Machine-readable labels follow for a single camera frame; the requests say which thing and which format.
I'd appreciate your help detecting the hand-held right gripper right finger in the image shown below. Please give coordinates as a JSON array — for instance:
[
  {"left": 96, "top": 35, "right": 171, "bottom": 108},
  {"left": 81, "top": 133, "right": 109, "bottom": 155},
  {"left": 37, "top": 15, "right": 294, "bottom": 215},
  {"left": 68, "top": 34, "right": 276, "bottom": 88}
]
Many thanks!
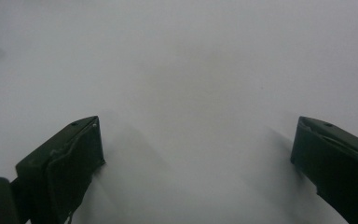
[{"left": 290, "top": 116, "right": 358, "bottom": 224}]

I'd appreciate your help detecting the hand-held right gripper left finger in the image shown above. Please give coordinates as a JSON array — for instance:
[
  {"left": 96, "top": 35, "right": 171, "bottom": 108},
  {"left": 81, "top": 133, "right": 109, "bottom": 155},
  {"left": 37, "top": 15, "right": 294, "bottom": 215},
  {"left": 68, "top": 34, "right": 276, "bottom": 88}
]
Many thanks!
[{"left": 14, "top": 115, "right": 106, "bottom": 224}]

